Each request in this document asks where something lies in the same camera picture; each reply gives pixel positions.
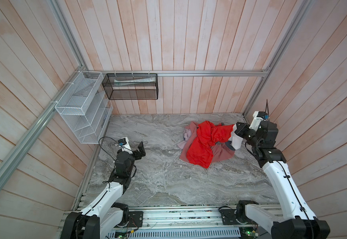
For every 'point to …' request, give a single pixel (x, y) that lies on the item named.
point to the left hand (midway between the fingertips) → (136, 145)
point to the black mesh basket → (131, 86)
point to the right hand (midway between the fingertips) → (236, 122)
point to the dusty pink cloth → (220, 151)
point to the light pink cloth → (187, 134)
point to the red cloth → (211, 146)
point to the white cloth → (237, 141)
